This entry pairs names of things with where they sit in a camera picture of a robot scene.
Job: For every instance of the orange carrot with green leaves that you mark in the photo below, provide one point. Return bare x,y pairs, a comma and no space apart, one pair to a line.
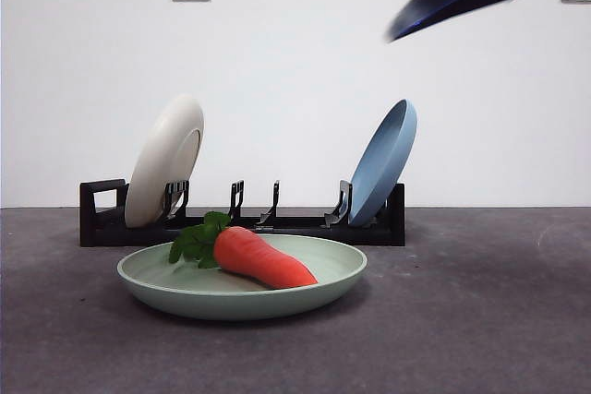
258,255

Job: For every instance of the green plate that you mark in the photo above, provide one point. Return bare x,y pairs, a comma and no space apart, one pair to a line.
240,302

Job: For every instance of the blue plate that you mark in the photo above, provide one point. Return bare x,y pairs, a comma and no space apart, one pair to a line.
383,168

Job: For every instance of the white plate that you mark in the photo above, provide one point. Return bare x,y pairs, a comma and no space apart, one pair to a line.
152,172

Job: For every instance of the black plate rack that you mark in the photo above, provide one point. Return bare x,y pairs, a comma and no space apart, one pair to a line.
106,237

